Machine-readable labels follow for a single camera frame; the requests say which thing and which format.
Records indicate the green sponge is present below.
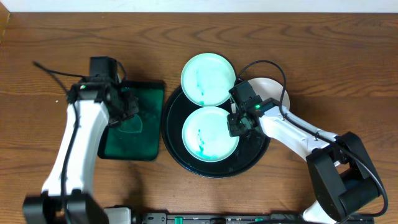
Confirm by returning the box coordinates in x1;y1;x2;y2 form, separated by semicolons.
117;114;143;134

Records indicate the white plate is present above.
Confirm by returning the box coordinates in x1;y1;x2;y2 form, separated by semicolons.
248;78;283;101

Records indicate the mint green plate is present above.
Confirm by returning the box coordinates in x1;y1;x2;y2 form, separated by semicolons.
181;53;236;106
182;106;239;162

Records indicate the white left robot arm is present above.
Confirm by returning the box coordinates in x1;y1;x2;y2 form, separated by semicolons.
22;85;137;223

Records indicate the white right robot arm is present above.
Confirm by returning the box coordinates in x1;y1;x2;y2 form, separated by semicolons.
228;95;388;223

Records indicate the rectangular black sponge tray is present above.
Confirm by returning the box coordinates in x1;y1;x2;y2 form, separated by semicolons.
98;81;164;161

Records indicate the round black tray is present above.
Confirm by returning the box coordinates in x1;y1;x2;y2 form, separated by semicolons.
160;86;271;179

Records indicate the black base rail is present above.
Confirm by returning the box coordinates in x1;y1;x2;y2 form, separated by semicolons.
132;213;316;224

